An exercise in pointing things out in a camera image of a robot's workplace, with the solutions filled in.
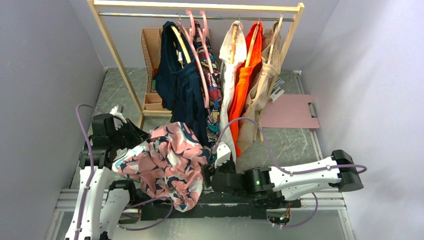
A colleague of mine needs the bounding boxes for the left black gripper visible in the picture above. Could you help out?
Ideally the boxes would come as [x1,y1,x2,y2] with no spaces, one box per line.
[109,118,152,150]

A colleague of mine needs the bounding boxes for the pink patterned shorts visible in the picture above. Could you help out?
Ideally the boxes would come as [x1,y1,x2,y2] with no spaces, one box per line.
[118,122,210,212]

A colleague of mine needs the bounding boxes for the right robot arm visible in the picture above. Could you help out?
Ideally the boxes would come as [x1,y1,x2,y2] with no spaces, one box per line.
[201,149,366,209]

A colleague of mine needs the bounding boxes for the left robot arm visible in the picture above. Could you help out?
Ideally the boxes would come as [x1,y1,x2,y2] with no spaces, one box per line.
[64,112,149,240]

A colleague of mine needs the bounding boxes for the orange shorts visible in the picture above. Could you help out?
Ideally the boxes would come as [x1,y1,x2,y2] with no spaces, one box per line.
[227,21,264,158]

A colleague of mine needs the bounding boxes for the wooden hanger in beige garment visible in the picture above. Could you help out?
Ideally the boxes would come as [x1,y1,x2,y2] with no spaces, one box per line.
[256,13,284,103]

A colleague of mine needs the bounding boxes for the wooden hanger in orange shorts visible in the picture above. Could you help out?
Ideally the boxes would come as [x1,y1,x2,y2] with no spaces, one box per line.
[245,21,259,67]

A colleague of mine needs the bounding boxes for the yellow hanger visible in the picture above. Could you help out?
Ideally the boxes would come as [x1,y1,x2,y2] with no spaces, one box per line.
[171,25,191,65]

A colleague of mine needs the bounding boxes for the pink plastic hanger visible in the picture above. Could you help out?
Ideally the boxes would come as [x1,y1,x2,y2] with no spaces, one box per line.
[199,10,214,74]
[178,9,210,109]

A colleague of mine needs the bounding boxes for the wooden hanger in white garment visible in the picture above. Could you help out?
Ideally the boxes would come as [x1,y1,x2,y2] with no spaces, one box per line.
[230,20,239,64]

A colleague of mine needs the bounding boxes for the navy blue garment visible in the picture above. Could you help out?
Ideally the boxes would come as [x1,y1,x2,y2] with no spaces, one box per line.
[154,21,208,146]

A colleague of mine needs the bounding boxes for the pink clipboard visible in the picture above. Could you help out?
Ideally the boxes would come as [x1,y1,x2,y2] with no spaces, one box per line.
[260,93,320,129]

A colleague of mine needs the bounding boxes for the colourful patterned garment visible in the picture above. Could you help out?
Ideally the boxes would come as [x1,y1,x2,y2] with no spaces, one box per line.
[193,21,222,149]

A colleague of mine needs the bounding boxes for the beige garment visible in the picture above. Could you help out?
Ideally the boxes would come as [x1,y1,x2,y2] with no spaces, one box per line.
[236,21,283,157]

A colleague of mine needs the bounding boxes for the metal hanging rod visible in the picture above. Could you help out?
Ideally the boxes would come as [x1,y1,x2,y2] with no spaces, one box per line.
[97,12,280,22]

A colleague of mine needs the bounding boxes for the white garment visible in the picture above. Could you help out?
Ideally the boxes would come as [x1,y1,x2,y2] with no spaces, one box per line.
[219,20,247,162]

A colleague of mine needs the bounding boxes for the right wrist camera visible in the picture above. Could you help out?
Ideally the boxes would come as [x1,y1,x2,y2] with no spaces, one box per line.
[214,141,232,168]

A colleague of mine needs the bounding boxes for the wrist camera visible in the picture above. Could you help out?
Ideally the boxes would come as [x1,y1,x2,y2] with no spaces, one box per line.
[109,104,126,122]
[214,141,232,168]

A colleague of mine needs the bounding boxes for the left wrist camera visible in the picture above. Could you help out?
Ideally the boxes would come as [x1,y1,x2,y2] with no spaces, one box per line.
[109,104,126,122]

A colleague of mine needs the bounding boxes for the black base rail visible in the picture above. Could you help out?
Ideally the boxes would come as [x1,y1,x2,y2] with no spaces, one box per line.
[132,187,302,222]

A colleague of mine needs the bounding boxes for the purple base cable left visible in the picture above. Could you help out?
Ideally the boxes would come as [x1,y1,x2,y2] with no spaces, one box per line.
[116,196,174,232]

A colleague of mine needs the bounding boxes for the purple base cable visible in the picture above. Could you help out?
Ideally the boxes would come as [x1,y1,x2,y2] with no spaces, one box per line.
[116,196,174,232]
[271,192,320,230]

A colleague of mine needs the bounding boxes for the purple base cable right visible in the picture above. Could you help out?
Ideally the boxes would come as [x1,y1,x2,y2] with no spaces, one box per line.
[271,192,320,230]

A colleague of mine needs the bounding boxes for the wooden clothes rack frame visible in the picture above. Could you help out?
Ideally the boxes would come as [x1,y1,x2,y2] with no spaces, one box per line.
[87,0,305,127]

